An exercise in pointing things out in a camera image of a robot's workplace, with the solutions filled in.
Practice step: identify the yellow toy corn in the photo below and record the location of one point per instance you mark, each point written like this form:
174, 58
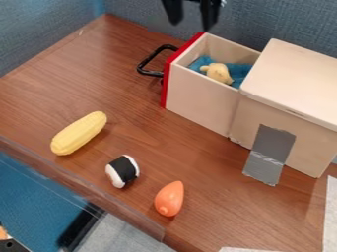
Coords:
78, 132

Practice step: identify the drawer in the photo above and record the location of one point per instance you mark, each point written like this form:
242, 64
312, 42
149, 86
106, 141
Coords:
199, 88

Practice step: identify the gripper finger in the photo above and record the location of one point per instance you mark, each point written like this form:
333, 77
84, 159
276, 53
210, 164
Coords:
209, 14
174, 11

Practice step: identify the blue cloth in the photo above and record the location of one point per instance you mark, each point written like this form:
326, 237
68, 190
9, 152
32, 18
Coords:
239, 70

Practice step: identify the yellow toy duck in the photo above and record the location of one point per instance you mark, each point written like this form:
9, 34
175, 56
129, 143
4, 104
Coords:
218, 72

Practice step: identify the orange toy carrot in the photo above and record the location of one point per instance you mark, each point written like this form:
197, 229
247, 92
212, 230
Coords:
169, 199

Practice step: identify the grey tape strip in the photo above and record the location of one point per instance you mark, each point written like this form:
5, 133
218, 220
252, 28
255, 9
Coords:
269, 154

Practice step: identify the black and white toy sushi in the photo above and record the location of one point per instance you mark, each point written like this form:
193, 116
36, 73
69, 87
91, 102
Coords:
122, 171

